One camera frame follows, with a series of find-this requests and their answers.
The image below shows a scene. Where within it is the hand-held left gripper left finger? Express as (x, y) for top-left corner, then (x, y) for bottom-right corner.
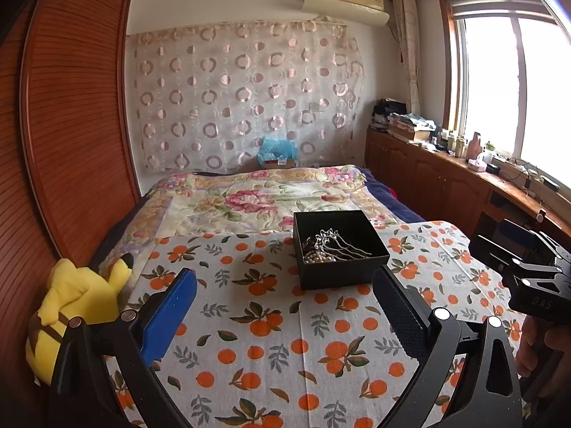
(47, 267), (199, 428)

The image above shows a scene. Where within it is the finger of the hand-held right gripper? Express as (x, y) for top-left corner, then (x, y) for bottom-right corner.
(500, 220), (571, 274)
(470, 234), (564, 296)

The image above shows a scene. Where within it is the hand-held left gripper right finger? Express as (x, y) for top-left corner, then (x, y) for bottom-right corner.
(372, 265), (525, 428)

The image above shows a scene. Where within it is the black cardboard box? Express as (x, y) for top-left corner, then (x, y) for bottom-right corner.
(293, 209), (391, 291)

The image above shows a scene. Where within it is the white pearl necklace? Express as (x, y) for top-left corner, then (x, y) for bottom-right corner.
(303, 250), (339, 265)

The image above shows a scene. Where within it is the silver hair comb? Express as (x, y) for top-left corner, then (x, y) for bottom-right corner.
(313, 228), (373, 261)

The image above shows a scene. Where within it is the person's right hand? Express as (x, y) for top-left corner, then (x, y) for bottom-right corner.
(516, 316), (571, 394)

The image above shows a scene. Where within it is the pink bottle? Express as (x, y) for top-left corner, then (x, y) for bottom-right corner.
(466, 131), (483, 162)

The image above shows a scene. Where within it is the yellow plush toy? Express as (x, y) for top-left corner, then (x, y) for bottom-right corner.
(25, 253), (135, 387)

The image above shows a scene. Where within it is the orange fruit print cloth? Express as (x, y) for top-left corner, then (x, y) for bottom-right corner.
(106, 220), (538, 428)

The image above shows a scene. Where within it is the dark blue bed sheet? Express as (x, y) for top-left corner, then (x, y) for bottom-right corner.
(356, 167), (426, 224)

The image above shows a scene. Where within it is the row of small bottles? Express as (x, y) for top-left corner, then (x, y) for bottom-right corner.
(434, 127), (467, 159)

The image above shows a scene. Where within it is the floral quilt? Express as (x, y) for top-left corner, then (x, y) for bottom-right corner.
(97, 165), (404, 275)

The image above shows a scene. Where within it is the stack of books and papers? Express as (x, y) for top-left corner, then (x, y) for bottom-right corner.
(387, 113), (437, 143)

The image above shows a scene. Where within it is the wood framed window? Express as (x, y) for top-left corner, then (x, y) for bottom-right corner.
(438, 0), (571, 190)

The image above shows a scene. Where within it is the pile of dark clothes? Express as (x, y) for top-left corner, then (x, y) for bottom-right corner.
(372, 98), (409, 133)

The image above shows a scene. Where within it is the small brown cardboard box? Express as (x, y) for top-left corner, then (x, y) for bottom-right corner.
(256, 156), (297, 170)

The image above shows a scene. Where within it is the blue plastic bag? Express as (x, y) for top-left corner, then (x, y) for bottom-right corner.
(257, 136), (298, 162)

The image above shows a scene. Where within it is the beige patterned window curtain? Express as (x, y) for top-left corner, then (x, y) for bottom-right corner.
(391, 0), (424, 119)

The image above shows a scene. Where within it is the brown wooden wardrobe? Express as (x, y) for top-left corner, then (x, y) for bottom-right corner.
(0, 0), (142, 277)

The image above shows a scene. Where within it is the circle pattern sheer wall curtain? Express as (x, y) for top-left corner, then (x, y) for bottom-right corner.
(126, 20), (367, 174)

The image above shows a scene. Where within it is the white wall air conditioner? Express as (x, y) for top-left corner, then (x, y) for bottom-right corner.
(302, 0), (391, 26)

